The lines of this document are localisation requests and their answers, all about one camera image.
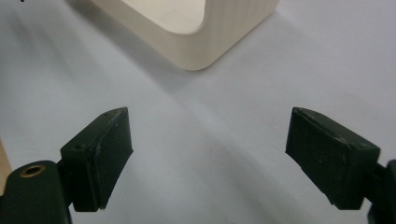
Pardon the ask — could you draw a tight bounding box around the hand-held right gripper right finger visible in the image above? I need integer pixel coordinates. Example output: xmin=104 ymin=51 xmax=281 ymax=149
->
xmin=285 ymin=106 xmax=387 ymax=211

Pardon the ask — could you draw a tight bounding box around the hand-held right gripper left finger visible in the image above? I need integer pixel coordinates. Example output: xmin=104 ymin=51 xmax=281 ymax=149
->
xmin=57 ymin=106 xmax=134 ymax=213

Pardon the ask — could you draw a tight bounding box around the light wooden block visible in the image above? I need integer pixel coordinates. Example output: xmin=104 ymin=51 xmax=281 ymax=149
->
xmin=0 ymin=138 xmax=13 ymax=197

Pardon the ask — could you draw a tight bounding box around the cream plastic container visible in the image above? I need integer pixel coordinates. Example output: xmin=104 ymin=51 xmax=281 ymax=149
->
xmin=89 ymin=0 xmax=280 ymax=72

